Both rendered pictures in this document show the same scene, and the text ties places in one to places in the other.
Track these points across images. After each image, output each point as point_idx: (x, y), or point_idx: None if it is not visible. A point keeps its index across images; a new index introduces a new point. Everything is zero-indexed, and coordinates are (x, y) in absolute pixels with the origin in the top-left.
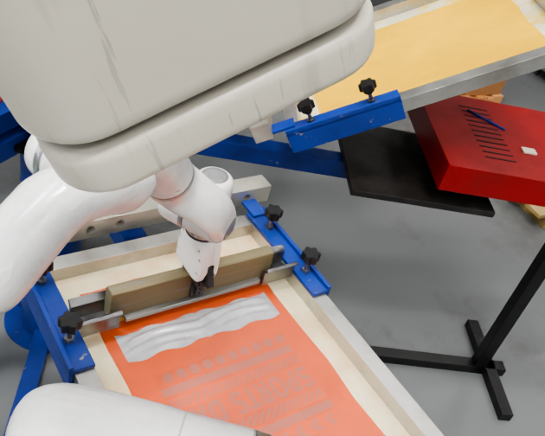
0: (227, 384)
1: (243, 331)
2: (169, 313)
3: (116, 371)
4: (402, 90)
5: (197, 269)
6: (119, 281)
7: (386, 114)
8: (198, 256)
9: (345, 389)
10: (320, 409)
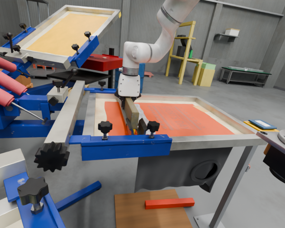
0: (168, 118)
1: (144, 110)
2: None
3: None
4: (87, 39)
5: (138, 89)
6: None
7: (95, 43)
8: (138, 83)
9: (170, 103)
10: (177, 108)
